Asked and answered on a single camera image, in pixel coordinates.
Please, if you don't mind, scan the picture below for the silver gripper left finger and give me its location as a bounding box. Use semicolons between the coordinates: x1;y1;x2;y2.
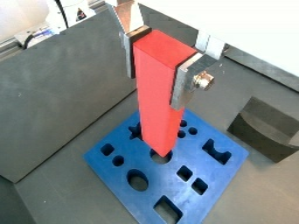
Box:
106;2;152;79

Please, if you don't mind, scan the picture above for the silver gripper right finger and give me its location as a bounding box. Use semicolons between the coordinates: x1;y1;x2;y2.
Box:
169;31;225;110

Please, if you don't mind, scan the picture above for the red rectangular block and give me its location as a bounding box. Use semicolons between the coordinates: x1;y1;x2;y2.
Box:
133;30;194;157

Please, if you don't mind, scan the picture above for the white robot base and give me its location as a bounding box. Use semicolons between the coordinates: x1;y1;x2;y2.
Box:
45;0;95;33

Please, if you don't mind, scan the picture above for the black foam block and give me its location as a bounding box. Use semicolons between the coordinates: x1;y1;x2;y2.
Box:
228;97;299;163

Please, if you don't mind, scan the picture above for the large grey foam mat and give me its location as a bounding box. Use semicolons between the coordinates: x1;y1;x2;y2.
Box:
0;10;135;183

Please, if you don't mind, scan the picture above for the blue shape sorter board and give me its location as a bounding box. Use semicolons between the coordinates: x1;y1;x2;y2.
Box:
83;110;248;224

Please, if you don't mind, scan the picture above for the black cable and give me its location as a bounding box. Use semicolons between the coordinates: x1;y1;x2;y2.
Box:
22;32;37;50

